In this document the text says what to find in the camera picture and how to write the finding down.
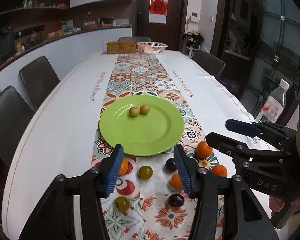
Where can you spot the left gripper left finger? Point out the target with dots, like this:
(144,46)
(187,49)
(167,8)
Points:
(53,216)

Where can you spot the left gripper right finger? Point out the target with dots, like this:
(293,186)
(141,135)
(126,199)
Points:
(244,216)

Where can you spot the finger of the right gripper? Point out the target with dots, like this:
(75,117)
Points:
(241,150)
(280,137)

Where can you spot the orange kumquat hidden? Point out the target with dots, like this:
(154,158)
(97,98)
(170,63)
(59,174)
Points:
(219,170)

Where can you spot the orange kumquat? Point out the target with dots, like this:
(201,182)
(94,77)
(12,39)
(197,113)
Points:
(203,150)
(124,167)
(175,182)

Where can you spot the dark plum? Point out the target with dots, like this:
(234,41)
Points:
(175,200)
(170,164)

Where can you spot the green grape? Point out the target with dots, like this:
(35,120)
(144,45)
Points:
(145,172)
(122,204)

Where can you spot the brown longan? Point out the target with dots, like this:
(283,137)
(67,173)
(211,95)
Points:
(144,109)
(134,111)

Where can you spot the white kitchen counter cabinet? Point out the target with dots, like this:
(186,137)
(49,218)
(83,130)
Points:
(64,54)

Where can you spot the clear water bottle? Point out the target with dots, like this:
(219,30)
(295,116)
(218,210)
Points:
(274,105)

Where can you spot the patterned table runner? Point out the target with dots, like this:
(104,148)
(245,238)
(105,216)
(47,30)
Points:
(149,216)

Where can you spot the white tablecloth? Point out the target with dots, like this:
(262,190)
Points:
(60,137)

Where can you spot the green plastic plate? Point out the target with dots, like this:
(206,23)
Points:
(143,135)

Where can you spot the dark chair right side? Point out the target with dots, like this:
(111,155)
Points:
(209,63)

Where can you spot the dark chair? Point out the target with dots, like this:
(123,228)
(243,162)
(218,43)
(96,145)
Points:
(209,63)
(15,115)
(39,79)

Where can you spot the dark chair near left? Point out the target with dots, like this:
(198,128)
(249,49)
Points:
(15,115)

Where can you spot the clear basket of oranges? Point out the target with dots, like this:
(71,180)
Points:
(151,48)

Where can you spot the dark chair far end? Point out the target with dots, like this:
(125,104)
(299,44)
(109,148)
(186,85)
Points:
(136,39)

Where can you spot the woven brown box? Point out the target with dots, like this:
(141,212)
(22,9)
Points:
(121,47)

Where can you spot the dark wooden door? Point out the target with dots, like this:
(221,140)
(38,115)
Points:
(169,33)

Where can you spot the red white door poster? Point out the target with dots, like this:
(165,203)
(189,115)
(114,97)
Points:
(158,11)

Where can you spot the black coffee machine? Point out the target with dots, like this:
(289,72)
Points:
(7,47)

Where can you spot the white wall intercom panel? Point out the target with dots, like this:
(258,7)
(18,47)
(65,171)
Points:
(195,17)

